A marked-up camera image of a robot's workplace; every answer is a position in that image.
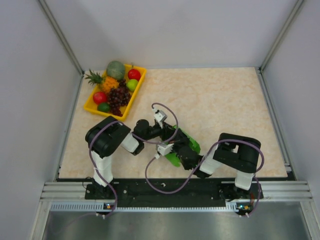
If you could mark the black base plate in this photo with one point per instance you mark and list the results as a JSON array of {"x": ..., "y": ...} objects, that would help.
[{"x": 169, "y": 192}]

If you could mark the purple grape bunch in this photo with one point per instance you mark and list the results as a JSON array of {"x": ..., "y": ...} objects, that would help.
[{"x": 118, "y": 98}]

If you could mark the pineapple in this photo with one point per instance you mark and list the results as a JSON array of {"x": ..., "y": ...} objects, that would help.
[{"x": 105, "y": 83}]

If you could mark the green paper box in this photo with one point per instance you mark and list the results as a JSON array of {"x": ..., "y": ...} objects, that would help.
[{"x": 195, "y": 145}]

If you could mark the white slotted cable duct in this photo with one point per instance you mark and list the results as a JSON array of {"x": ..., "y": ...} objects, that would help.
[{"x": 106, "y": 207}]

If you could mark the green apple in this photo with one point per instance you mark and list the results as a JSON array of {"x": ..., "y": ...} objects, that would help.
[{"x": 132, "y": 84}]

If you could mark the red apple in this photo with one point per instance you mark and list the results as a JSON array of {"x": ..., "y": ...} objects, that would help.
[{"x": 134, "y": 74}]

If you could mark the red pomegranate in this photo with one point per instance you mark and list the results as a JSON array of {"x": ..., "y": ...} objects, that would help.
[{"x": 99, "y": 98}]

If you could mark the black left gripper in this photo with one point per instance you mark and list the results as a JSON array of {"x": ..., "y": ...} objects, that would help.
[{"x": 167, "y": 130}]

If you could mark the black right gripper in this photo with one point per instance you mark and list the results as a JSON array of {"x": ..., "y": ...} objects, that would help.
[{"x": 179, "y": 138}]

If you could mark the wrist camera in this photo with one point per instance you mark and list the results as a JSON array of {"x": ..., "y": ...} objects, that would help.
[
  {"x": 163, "y": 149},
  {"x": 159, "y": 116}
]

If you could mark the green lime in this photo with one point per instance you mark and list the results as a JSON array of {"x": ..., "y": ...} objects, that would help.
[{"x": 104, "y": 107}]

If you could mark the yellow plastic tray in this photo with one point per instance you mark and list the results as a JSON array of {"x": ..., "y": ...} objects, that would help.
[{"x": 91, "y": 107}]

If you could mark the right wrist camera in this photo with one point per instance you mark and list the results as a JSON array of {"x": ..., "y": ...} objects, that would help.
[{"x": 163, "y": 149}]

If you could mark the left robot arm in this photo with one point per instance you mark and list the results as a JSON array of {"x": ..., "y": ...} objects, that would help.
[{"x": 107, "y": 136}]

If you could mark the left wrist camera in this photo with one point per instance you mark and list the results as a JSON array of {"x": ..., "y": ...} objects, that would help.
[{"x": 159, "y": 116}]

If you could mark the green melon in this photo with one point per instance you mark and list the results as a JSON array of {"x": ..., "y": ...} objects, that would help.
[{"x": 116, "y": 69}]

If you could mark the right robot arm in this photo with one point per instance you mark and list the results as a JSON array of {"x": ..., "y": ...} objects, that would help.
[{"x": 238, "y": 152}]

